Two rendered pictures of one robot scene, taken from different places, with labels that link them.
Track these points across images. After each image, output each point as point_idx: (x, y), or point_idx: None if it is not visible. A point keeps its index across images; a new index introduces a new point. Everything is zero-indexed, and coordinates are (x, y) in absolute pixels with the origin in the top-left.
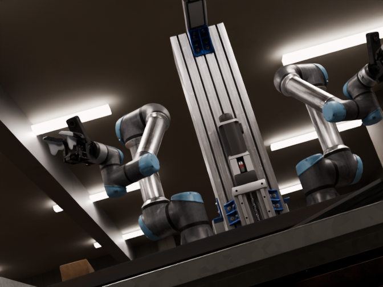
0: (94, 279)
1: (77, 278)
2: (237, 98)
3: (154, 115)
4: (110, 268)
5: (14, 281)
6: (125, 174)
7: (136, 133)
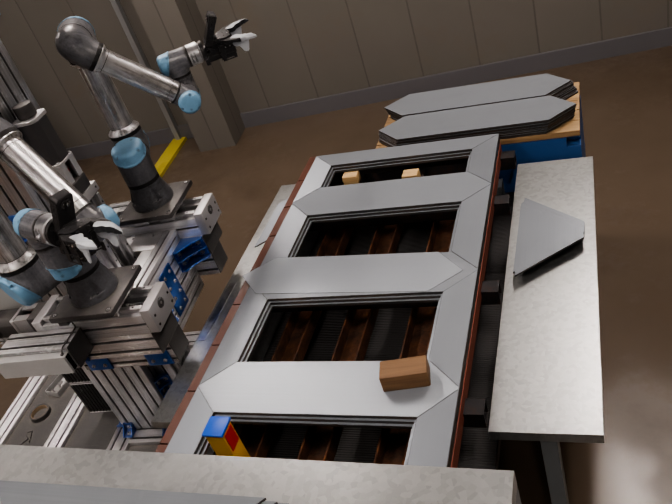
0: (464, 363)
1: (462, 370)
2: (7, 72)
3: (15, 137)
4: (465, 349)
5: (101, 449)
6: None
7: None
